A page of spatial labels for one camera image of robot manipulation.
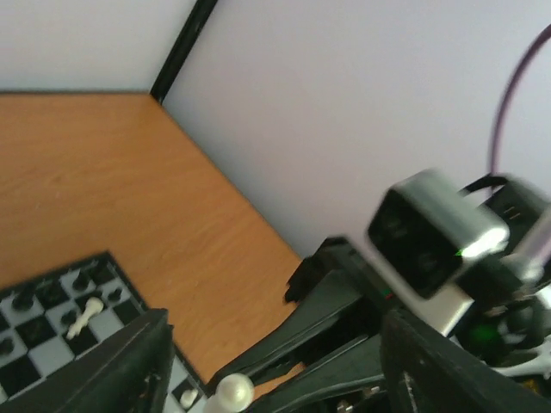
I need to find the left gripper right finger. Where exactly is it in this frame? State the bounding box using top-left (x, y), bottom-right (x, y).
top-left (381, 308), bottom-right (550, 412)

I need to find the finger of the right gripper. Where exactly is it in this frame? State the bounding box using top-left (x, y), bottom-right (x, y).
top-left (207, 237), bottom-right (379, 387)
top-left (251, 335), bottom-right (385, 412)

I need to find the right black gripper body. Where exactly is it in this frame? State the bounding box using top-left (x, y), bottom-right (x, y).
top-left (206, 235), bottom-right (474, 413)

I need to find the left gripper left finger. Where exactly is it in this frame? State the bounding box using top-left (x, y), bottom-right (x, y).
top-left (34, 307), bottom-right (176, 413)

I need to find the white chess pawn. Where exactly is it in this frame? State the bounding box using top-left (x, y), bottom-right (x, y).
top-left (204, 373), bottom-right (255, 413)
top-left (179, 389), bottom-right (199, 410)

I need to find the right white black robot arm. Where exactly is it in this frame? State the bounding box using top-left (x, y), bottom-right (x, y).
top-left (207, 170), bottom-right (550, 412)

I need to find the white chess king lying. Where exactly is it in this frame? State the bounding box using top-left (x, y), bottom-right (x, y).
top-left (66, 297), bottom-right (104, 340)

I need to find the black magnetic chess board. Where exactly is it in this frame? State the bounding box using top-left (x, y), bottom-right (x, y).
top-left (1, 252), bottom-right (207, 412)

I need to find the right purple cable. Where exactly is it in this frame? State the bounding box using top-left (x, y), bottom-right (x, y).
top-left (488, 19), bottom-right (551, 280)

